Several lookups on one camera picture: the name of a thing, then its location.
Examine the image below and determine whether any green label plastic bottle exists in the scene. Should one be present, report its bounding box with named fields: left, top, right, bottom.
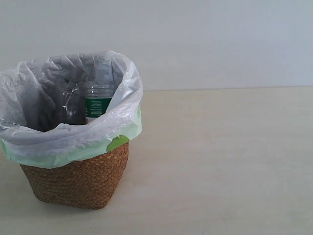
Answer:
left=85, top=80, right=116, bottom=123

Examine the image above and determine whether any red label clear cola bottle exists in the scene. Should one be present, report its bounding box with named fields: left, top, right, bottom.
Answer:
left=55, top=80, right=86, bottom=125

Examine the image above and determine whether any white green plastic bin liner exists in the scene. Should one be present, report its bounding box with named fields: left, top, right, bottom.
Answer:
left=0, top=51, right=143, bottom=169

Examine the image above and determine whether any brown woven wicker basket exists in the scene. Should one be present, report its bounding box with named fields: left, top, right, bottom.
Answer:
left=21, top=143, right=129, bottom=210

